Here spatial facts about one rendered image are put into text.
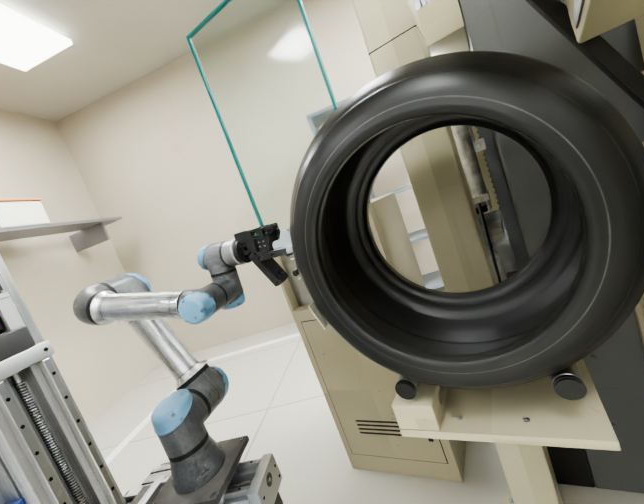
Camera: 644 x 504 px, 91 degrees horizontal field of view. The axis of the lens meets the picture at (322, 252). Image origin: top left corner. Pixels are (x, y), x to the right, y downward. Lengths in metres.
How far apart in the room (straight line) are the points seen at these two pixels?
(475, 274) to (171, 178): 4.25
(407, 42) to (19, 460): 1.23
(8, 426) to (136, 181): 4.35
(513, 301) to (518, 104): 0.49
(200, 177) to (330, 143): 4.03
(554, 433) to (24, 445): 0.98
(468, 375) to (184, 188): 4.34
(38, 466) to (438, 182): 1.08
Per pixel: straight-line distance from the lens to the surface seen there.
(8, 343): 0.91
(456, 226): 0.95
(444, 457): 1.72
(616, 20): 0.87
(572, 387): 0.69
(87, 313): 1.07
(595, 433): 0.77
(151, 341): 1.17
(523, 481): 1.38
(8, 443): 0.91
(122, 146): 5.19
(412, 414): 0.78
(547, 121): 0.53
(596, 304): 0.58
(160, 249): 4.97
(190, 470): 1.12
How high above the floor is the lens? 1.31
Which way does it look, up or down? 7 degrees down
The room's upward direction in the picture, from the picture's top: 20 degrees counter-clockwise
